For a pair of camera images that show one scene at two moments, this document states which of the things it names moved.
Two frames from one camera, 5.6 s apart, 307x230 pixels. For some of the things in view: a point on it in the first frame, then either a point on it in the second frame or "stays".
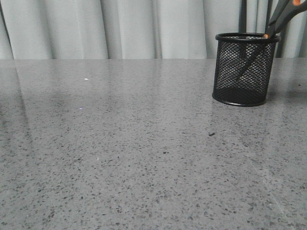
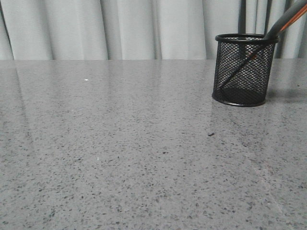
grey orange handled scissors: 289,8 → 291,17
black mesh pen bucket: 244,68 stays
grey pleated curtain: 137,29 stays
